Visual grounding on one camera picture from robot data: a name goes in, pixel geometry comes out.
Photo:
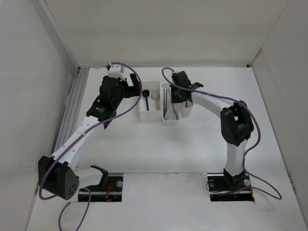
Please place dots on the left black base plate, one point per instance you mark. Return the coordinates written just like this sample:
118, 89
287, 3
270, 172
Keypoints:
109, 191

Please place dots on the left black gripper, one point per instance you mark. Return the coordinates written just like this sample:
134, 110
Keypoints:
131, 91

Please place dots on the beige plastic spoon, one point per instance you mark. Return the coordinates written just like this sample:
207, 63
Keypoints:
155, 98

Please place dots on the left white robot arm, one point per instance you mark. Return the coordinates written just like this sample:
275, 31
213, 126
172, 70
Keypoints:
57, 173

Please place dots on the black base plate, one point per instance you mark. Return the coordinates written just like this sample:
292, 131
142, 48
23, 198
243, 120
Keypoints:
109, 191
223, 189

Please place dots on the aluminium rail frame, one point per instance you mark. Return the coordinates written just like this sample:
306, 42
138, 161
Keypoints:
71, 106

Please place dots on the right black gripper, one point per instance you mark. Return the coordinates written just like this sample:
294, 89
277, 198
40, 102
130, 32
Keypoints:
173, 99

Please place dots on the white paper cup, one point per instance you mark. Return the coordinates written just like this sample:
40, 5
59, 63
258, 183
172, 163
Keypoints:
186, 111

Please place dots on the white perforated tray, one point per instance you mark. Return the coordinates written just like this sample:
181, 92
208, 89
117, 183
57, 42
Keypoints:
173, 121

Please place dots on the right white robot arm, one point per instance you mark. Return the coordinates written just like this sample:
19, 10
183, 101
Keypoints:
236, 127

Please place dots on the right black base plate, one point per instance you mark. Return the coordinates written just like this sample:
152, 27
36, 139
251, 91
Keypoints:
223, 189

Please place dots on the white square box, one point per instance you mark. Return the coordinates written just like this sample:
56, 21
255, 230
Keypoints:
152, 114

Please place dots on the light wooden chopstick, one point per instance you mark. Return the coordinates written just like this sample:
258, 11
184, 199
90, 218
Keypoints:
163, 105

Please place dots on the black plastic spoon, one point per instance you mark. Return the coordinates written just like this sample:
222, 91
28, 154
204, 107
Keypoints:
146, 94

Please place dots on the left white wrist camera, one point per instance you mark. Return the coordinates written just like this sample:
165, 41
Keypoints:
115, 71

